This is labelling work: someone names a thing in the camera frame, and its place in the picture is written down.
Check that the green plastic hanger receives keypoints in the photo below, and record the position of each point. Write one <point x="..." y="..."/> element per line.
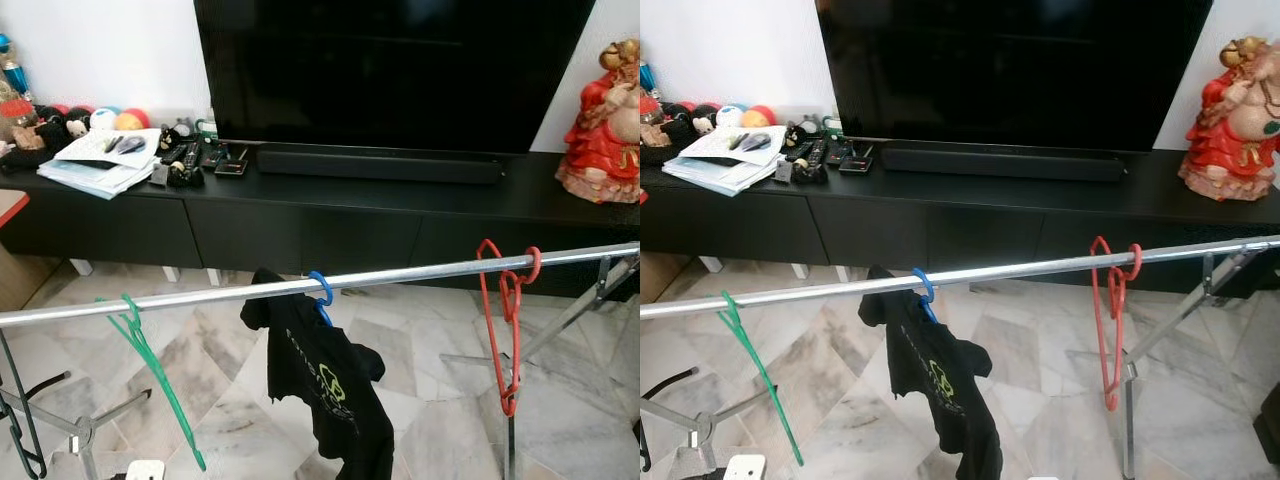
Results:
<point x="733" y="318"/>
<point x="133" y="318"/>

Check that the red plastic hanger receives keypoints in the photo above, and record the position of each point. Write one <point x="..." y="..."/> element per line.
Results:
<point x="1112" y="395"/>
<point x="509" y="400"/>

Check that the blue plastic hanger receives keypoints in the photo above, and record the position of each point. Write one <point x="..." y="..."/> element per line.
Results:
<point x="326" y="290"/>
<point x="930" y="288"/>

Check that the light wooden box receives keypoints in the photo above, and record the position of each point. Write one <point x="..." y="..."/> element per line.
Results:
<point x="650" y="280"/>
<point x="20" y="285"/>

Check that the stack of white papers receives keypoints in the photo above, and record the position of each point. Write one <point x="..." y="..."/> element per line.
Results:
<point x="90" y="172"/>
<point x="715" y="170"/>

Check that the red laughing buddha statue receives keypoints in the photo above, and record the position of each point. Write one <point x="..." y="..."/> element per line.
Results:
<point x="1225" y="130"/>
<point x="600" y="130"/>

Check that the black plush toys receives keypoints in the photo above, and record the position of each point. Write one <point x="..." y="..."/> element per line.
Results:
<point x="60" y="122"/>
<point x="680" y="125"/>

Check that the marble folding table red edge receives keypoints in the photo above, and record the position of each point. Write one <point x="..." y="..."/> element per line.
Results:
<point x="8" y="205"/>
<point x="675" y="380"/>

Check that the white blue ball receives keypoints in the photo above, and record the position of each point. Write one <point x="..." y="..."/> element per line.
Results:
<point x="104" y="119"/>
<point x="730" y="116"/>

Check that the trophy with blue ball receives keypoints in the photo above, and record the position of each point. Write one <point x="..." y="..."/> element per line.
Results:
<point x="12" y="75"/>
<point x="648" y="80"/>

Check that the orange ball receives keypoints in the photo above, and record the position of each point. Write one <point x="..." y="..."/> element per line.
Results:
<point x="133" y="119"/>
<point x="760" y="116"/>

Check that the black remote control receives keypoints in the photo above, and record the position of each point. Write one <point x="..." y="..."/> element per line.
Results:
<point x="812" y="158"/>
<point x="188" y="160"/>

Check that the silver clothes rack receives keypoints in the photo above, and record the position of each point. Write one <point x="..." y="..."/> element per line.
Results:
<point x="420" y="270"/>
<point x="1000" y="272"/>

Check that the small green white cup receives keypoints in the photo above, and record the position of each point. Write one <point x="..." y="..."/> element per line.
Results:
<point x="831" y="126"/>
<point x="206" y="128"/>

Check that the small black flat box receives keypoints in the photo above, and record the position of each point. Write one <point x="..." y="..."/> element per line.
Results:
<point x="857" y="162"/>
<point x="232" y="165"/>

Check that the black soundbar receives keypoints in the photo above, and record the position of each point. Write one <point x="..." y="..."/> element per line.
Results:
<point x="380" y="166"/>
<point x="1000" y="163"/>

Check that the black TV cabinet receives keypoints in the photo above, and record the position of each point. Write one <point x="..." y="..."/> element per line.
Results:
<point x="300" y="235"/>
<point x="930" y="235"/>

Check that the black flat television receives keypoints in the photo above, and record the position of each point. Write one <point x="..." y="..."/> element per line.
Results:
<point x="1010" y="70"/>
<point x="400" y="70"/>

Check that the black fonemax t-shirt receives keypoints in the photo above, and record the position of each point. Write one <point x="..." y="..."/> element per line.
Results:
<point x="330" y="390"/>
<point x="940" y="390"/>

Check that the dark fabric sofa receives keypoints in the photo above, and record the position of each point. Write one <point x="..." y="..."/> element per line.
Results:
<point x="1270" y="438"/>

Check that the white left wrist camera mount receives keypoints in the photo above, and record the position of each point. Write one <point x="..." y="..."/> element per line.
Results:
<point x="145" y="471"/>
<point x="745" y="468"/>

